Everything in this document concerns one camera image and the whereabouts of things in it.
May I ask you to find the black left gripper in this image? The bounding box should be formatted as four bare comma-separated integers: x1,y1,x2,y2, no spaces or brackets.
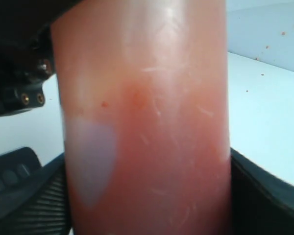
0,0,75,117

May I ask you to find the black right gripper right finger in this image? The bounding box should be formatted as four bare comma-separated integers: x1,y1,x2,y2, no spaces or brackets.
231,149,294,235

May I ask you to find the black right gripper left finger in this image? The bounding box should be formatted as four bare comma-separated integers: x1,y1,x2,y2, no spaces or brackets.
0,147,72,235

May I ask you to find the red sauce squeeze bottle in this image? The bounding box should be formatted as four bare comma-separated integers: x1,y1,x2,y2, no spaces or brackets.
51,0,232,235

